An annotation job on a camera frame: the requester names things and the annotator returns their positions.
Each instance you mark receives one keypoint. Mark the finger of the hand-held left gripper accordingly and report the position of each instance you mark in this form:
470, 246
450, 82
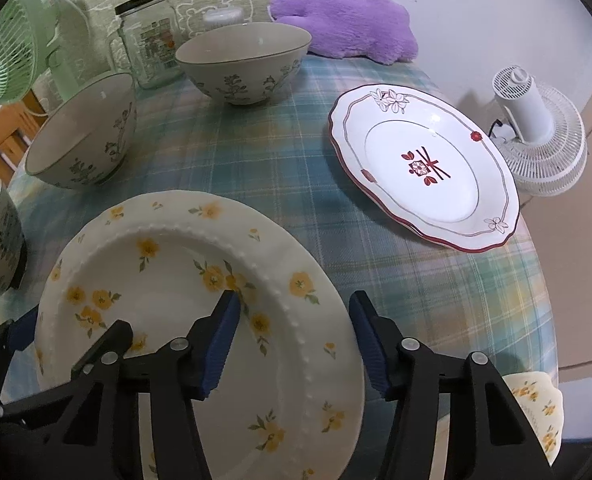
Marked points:
22, 332

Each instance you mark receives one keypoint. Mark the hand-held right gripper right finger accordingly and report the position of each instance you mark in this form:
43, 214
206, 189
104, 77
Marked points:
370, 347

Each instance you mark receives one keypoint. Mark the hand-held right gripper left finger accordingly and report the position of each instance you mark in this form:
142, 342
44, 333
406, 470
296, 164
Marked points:
220, 347

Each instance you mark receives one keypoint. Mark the large yellow flower plate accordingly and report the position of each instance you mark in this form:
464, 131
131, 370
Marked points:
176, 270

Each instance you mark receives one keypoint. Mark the white plate red pattern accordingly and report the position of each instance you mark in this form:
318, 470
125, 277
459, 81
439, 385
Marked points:
425, 195

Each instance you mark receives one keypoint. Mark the small scalloped yellow flower plate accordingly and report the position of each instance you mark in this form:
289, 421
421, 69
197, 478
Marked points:
535, 400

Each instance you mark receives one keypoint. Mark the wooden chair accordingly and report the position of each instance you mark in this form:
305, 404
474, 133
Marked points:
1, 145

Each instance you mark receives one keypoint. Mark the white floor fan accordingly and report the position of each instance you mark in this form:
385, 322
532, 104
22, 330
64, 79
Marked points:
550, 160

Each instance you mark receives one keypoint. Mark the green desk fan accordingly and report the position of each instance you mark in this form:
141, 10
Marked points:
6, 55

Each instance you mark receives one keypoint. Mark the glass jar with lid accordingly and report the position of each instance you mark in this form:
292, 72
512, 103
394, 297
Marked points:
151, 40

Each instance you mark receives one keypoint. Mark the purple plush toy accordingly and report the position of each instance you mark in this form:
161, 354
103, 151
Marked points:
346, 20

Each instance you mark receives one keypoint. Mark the clear cotton swab container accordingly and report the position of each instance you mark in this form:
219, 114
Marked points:
223, 17

